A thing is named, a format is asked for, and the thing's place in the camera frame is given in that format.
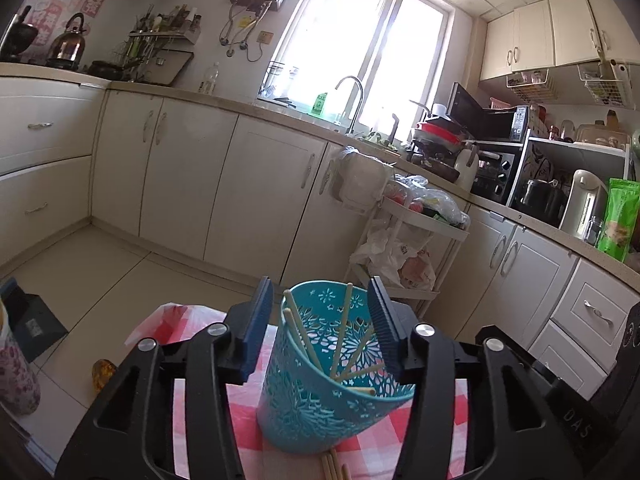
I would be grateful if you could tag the black toaster oven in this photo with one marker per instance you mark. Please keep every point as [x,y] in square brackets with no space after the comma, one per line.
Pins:
[495,175]

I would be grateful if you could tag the green snack bag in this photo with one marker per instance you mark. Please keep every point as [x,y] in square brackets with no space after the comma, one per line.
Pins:
[620,220]

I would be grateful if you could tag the kitchen window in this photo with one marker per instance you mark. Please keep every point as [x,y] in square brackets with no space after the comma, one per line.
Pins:
[370,45]

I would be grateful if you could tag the steel kettle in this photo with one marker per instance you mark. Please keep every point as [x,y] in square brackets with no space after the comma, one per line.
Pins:
[69,42]

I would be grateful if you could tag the floral patterned bin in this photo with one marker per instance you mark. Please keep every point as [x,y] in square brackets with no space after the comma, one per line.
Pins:
[17,360]

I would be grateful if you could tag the clear plastic bottle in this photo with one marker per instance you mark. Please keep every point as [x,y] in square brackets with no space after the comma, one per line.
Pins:
[210,80]

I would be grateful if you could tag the chrome kitchen faucet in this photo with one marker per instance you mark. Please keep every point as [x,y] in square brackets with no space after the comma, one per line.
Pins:
[357,100]

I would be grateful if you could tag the bunch of wooden chopsticks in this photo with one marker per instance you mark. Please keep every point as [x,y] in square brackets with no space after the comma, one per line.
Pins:
[306,342]

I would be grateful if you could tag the dark blue box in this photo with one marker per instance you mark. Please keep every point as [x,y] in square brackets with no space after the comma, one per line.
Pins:
[35,325]

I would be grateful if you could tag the red white checked tablecloth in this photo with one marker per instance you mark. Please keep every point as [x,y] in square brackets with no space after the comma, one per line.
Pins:
[370,460]

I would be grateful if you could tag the cream base cabinet with drawers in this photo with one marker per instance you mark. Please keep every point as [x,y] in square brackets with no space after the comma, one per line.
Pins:
[550,285]

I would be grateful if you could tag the black wok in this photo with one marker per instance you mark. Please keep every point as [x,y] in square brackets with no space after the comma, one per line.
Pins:
[17,35]

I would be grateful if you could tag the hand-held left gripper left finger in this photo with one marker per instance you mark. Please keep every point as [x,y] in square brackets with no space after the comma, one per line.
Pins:
[255,330]

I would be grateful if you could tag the cream upper cabinet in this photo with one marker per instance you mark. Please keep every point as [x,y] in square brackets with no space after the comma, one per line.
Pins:
[550,30]

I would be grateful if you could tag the amber glass jar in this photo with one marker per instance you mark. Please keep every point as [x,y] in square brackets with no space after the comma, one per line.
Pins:
[104,376]

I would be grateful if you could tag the small glass jar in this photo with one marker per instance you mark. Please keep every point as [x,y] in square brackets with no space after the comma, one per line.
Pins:
[593,231]

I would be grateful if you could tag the dark cutting board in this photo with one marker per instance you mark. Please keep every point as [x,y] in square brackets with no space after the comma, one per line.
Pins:
[170,67]

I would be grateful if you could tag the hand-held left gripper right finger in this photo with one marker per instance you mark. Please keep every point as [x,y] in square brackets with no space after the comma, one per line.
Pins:
[387,330]

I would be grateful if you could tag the white electric thermos pot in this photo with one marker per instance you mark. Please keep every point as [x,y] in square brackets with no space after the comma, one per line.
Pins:
[582,205]

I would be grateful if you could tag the pink white plastic bag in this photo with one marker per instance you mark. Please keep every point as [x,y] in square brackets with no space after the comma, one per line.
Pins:
[417,270]

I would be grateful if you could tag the black frying pan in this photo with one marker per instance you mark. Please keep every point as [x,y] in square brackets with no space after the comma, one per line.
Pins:
[107,70]

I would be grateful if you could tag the white hanging trash bin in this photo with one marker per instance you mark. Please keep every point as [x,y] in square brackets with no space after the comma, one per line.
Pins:
[360,180]

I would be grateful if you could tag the green dish soap bottle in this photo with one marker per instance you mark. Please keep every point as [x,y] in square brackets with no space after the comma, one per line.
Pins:
[319,104]

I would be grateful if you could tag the black cooking pot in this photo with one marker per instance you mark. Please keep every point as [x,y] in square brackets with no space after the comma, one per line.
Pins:
[542,200]

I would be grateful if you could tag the blue perforated plastic basket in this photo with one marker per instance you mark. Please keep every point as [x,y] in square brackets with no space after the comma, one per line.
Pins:
[300,410]

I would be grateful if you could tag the white rolling cart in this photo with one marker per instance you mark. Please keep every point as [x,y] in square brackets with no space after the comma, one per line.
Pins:
[425,227]

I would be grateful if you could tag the single wooden chopstick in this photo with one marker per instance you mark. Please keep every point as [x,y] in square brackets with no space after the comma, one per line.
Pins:
[344,473]

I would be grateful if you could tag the white knife block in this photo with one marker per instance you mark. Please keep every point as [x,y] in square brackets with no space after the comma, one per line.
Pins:
[467,167]

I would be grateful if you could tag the clear food cover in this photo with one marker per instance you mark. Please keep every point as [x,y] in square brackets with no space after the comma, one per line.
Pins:
[600,135]

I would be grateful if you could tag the black small tap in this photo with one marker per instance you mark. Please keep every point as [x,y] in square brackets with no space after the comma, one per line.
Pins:
[395,127]

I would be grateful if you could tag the clear plastic bags pile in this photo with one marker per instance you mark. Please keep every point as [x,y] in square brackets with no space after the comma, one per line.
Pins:
[430,200]

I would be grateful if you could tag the black microwave oven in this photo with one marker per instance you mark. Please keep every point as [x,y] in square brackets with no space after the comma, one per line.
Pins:
[490,115]

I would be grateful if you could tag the white shelf rack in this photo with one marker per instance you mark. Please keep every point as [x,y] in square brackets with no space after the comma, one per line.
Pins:
[575,146]

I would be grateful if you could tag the cream door base cabinet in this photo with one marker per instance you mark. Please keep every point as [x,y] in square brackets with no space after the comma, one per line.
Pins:
[225,175]

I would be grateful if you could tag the cream drawer base cabinet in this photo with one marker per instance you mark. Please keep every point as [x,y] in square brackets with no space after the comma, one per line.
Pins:
[45,160]

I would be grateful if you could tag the wall utensil rack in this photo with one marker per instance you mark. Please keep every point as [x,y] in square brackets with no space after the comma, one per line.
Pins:
[160,30]

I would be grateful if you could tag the wall power outlet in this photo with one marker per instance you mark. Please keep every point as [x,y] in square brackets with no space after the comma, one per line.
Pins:
[264,37]

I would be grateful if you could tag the stack of pans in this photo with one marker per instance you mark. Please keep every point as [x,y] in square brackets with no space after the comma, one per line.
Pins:
[440,137]

